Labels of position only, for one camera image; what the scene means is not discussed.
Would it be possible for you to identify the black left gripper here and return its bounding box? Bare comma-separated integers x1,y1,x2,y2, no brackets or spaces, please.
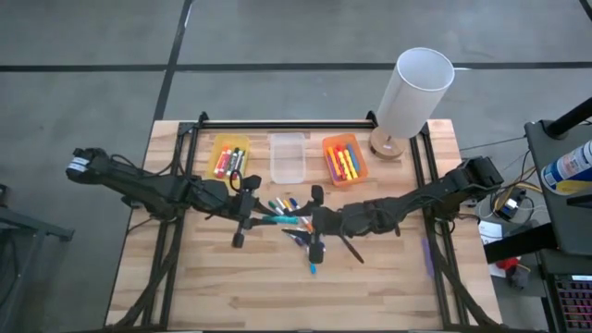
229,174,278,249

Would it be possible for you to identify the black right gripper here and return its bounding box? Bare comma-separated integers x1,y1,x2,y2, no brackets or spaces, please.
280,184,346,265

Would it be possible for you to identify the teal highlighter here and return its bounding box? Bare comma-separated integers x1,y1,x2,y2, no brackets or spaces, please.
262,215,301,227

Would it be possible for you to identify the clear translucent plastic bin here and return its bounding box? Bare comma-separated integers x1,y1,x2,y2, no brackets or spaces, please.
268,132,307,185

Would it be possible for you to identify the orange-yellow highlighter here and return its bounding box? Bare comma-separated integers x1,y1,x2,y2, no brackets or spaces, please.
327,146,346,180

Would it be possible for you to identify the yellow highlighter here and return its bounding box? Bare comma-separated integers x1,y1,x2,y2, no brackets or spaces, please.
341,148,358,180

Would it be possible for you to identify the blue highlighter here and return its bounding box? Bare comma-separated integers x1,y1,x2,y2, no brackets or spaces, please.
346,142,362,173

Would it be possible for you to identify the yellow translucent plastic bin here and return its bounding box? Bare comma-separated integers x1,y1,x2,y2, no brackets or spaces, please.
207,133,252,187

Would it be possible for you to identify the orange translucent plastic bin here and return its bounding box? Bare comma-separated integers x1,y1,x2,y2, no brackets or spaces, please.
321,133,369,189

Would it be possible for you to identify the white shade wooden base lamp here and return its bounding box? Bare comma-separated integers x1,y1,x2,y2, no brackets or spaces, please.
368,46,456,161

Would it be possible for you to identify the white paper sheet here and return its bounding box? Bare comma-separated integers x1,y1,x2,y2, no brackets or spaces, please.
478,220,504,246

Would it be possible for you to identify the black power adapter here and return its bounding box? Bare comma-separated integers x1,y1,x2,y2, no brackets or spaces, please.
494,196,526,222

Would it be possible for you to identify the small red object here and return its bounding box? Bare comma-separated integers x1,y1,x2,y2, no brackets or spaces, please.
495,256,520,272

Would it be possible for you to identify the small grey object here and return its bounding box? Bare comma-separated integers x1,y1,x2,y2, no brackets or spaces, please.
506,265,532,290

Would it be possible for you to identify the black equipment cart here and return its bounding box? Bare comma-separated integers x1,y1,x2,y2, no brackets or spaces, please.
483,119,592,265

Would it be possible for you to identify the blue white wipes canister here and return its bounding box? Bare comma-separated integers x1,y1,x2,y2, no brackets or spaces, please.
540,140,592,196

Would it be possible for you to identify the backlit keyboard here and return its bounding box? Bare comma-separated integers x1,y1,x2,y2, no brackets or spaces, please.
553,273,592,332

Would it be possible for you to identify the black pole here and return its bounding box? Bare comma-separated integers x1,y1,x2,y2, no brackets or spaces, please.
544,96,592,140

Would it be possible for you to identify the black aluminium rig frame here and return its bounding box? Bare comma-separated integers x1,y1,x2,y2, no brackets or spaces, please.
105,110,503,332

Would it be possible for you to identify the dark grey desk frame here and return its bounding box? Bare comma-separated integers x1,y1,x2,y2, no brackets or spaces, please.
0,182,75,333

